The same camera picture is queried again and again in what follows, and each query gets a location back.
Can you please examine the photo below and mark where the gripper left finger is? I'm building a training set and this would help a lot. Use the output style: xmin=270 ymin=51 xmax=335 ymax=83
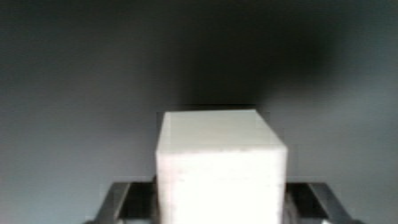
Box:
xmin=85 ymin=182 xmax=154 ymax=224

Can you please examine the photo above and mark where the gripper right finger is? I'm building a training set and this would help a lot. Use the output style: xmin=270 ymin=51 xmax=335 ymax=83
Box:
xmin=286 ymin=182 xmax=355 ymax=224

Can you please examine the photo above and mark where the white leg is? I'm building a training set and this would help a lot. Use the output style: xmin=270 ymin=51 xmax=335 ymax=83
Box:
xmin=156 ymin=110 xmax=287 ymax=224

